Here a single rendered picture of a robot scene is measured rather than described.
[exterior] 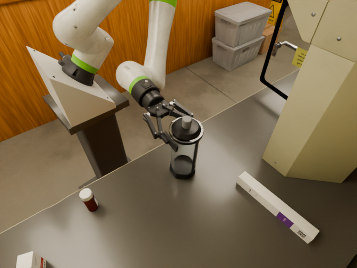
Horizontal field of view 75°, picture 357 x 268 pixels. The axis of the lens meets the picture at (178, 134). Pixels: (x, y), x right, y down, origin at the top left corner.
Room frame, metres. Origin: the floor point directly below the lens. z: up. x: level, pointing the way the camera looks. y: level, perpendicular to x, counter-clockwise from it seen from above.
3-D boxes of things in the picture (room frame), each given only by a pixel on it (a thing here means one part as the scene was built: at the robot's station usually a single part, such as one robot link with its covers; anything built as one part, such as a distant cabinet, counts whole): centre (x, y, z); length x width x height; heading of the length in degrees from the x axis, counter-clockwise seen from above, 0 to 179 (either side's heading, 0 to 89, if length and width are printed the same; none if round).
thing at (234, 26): (2.99, -0.79, 0.49); 0.60 x 0.42 x 0.33; 127
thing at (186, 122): (0.50, -0.02, 1.18); 0.09 x 0.09 x 0.07
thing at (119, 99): (0.95, 0.48, 0.92); 0.32 x 0.32 x 0.04; 42
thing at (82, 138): (0.95, 0.48, 0.45); 0.48 x 0.48 x 0.90; 42
